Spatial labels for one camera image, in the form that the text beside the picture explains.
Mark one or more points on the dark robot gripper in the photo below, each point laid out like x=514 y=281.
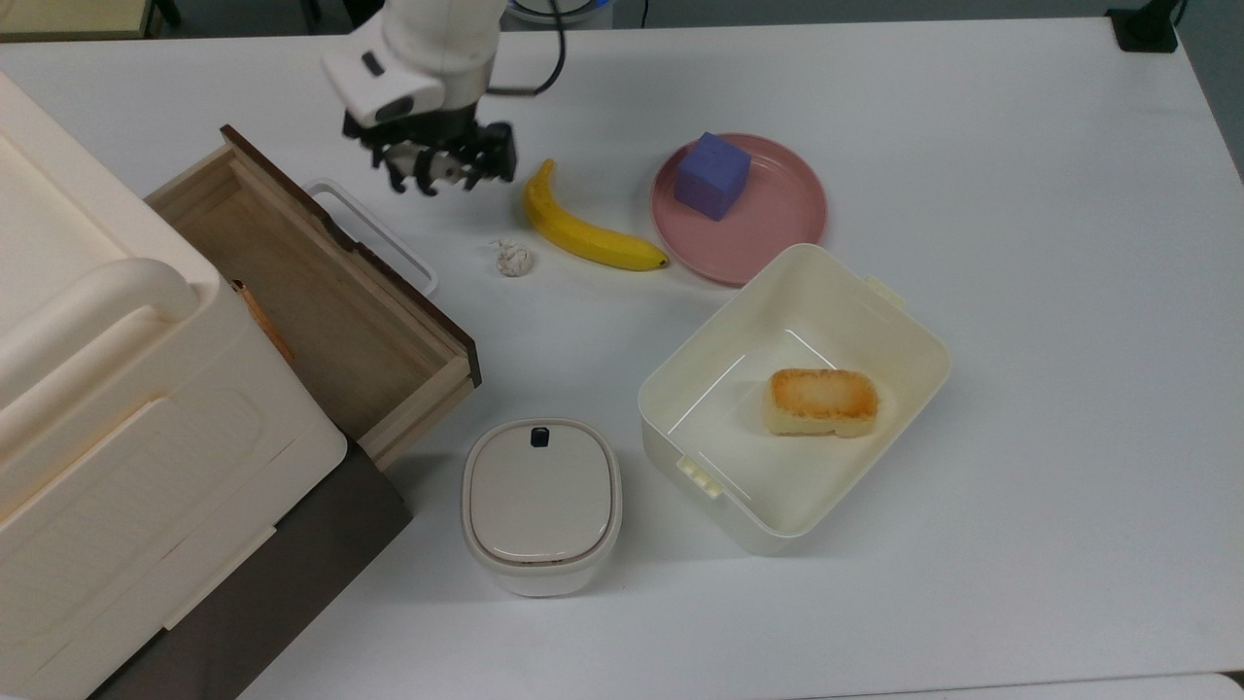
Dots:
x=428 y=128

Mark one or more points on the toasted bread toy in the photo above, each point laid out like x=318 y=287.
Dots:
x=821 y=399

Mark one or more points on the black stand base block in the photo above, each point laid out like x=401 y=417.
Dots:
x=1145 y=27

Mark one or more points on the pink plate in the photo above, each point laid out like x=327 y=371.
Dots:
x=777 y=224

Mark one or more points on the yellow toy banana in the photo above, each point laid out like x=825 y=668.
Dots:
x=573 y=233

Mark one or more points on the crumpled white paper ball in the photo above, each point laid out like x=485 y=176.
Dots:
x=512 y=259

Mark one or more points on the brown wooden drawer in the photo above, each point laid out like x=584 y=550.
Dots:
x=292 y=292

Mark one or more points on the purple cube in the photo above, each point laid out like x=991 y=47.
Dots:
x=714 y=180

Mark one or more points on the cream toy fridge cabinet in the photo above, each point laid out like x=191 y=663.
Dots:
x=117 y=467

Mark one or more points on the small white trash can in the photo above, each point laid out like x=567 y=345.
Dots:
x=539 y=496

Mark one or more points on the white plastic storage box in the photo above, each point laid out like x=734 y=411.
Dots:
x=739 y=457

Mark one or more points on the light wooden furniture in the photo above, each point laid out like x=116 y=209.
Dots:
x=68 y=17

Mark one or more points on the dark brown drawer cabinet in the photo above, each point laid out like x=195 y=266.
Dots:
x=321 y=564

